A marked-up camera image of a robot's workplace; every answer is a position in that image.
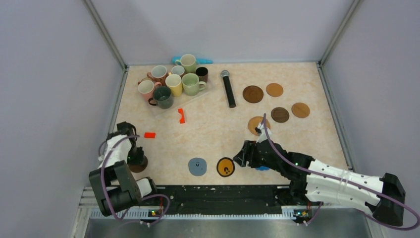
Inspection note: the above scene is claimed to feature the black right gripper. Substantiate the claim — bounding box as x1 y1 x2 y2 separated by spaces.
233 139 282 172

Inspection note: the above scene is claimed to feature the blue cloud shaped coaster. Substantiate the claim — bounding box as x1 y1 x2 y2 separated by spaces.
256 166 270 171

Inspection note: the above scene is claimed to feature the orange black smiley coaster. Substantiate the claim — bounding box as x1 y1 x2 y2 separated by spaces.
216 157 235 178

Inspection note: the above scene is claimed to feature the grey smiley silicone coaster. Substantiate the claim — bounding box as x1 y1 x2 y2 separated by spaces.
188 158 207 177

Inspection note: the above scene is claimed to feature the walnut grooved round coaster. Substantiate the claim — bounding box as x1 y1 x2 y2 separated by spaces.
128 156 148 173

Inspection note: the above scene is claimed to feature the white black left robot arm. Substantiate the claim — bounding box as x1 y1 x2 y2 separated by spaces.
88 121 159 216

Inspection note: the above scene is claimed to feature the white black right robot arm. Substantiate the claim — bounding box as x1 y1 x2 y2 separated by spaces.
233 140 406 227

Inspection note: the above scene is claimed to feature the dark walnut round coaster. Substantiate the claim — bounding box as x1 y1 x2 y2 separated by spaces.
271 107 290 123

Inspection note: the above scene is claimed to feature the tan wooden round coaster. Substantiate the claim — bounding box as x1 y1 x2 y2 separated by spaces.
291 102 311 119

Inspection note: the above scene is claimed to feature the dark wooden round coaster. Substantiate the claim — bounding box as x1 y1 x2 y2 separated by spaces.
243 85 264 104

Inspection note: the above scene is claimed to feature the light brown round coaster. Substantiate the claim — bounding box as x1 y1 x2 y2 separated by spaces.
266 83 284 97

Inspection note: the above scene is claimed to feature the black handheld microphone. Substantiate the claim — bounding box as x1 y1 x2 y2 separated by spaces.
220 70 236 108

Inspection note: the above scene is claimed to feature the orange plastic piece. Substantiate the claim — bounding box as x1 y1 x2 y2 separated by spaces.
178 108 186 124

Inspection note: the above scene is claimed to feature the dark brown mug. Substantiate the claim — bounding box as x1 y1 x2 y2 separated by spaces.
195 66 209 82

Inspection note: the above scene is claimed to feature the light green mug front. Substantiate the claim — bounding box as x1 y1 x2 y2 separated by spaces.
181 73 207 96

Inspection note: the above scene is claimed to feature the light blue plastic object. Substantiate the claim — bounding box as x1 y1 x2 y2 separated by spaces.
171 56 213 64

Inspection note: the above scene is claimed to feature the yellow mug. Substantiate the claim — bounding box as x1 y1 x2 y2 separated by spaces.
165 74 183 97

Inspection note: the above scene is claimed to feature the dark green mug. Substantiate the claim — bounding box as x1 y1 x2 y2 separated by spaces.
148 86 174 109

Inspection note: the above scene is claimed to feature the small orange rectangular block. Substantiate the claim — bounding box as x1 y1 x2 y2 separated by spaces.
144 132 156 139

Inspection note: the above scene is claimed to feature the small grey blue mug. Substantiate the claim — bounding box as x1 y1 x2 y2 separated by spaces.
171 65 186 77

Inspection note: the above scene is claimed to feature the sage green mug back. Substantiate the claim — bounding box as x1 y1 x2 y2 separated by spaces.
175 54 197 73

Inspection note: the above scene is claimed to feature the brown mug white interior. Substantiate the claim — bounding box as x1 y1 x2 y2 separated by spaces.
147 65 169 86

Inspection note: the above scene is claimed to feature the pink mug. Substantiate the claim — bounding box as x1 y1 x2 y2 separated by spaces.
137 80 162 101

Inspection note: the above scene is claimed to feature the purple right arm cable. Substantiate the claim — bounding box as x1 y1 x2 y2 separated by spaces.
261 114 420 231

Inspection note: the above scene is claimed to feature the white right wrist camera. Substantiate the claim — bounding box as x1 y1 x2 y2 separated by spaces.
255 122 272 143

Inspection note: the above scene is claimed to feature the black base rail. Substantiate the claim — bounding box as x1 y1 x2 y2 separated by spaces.
157 185 317 215

